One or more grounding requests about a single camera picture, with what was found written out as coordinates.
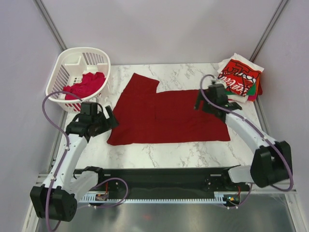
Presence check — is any dark red t-shirt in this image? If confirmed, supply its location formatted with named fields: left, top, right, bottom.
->
left=107, top=73, right=230, bottom=145

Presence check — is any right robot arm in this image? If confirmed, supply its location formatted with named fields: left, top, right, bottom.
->
left=195, top=84, right=294, bottom=192

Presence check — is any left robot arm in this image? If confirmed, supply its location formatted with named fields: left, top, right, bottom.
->
left=30, top=102, right=119, bottom=222

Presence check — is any folded white t-shirt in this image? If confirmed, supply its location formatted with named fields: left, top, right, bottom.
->
left=216, top=52, right=265, bottom=103

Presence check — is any bright red shirt in basket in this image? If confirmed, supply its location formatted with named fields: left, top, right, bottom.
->
left=63, top=72, right=106, bottom=98

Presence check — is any folded magenta t-shirt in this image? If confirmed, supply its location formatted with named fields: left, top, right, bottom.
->
left=247, top=95, right=257, bottom=102

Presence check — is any folded green t-shirt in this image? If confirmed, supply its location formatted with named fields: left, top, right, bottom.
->
left=225, top=84, right=256, bottom=96

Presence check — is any folded orange t-shirt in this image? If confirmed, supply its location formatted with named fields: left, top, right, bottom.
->
left=255, top=77, right=263, bottom=96

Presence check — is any white plastic laundry basket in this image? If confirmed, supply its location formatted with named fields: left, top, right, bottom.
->
left=45, top=47, right=112, bottom=102

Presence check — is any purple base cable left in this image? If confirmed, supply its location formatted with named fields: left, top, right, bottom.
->
left=88, top=177, right=128, bottom=210

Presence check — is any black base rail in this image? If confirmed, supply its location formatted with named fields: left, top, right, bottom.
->
left=72, top=166, right=252, bottom=200

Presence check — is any white slotted cable duct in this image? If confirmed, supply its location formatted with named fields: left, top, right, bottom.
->
left=79, top=192, right=240, bottom=204

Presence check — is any right aluminium frame post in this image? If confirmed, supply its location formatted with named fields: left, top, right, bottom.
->
left=249, top=0, right=290, bottom=62

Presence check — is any aluminium frame post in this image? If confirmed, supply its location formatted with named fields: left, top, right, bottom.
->
left=249, top=0, right=290, bottom=62
left=33, top=0, right=67, bottom=51

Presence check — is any left aluminium frame post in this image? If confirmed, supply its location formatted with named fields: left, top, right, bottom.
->
left=33, top=0, right=67, bottom=51

